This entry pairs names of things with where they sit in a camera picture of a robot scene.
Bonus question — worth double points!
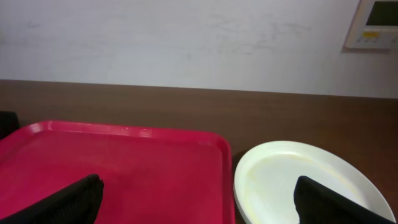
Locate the red plastic tray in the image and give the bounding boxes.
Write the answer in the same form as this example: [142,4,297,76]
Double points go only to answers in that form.
[1,121,234,223]

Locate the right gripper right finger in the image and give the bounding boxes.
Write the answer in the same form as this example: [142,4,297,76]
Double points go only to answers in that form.
[294,175,395,224]

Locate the white wall control panel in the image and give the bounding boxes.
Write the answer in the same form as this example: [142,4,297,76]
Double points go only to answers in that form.
[344,0,397,50]

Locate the dark green tray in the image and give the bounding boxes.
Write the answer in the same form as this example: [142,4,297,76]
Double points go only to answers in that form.
[0,111,20,139]

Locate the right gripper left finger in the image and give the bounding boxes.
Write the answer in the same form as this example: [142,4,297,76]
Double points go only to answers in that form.
[1,174,104,224]

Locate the cream white plate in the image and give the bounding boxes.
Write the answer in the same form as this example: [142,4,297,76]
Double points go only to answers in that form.
[234,141,396,224]

